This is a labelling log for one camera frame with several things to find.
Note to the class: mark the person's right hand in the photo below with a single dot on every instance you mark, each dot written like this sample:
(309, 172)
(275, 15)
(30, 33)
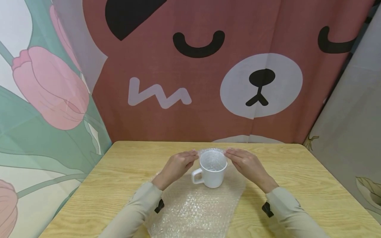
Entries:
(251, 167)

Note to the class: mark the person's left hand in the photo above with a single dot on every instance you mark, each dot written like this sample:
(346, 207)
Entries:
(175, 168)

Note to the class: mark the person's left fingers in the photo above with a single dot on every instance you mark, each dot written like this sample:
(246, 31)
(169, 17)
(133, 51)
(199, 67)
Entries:
(190, 156)

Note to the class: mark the person's right fingers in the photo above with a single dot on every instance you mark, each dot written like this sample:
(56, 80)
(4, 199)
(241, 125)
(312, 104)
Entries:
(235, 156)

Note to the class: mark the clear bubble wrap sheet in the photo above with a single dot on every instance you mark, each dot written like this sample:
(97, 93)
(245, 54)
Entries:
(195, 205)

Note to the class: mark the white ceramic mug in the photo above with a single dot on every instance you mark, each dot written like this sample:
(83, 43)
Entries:
(210, 170)

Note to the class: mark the black wrist band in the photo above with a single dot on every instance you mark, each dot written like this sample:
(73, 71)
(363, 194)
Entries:
(159, 206)
(267, 209)

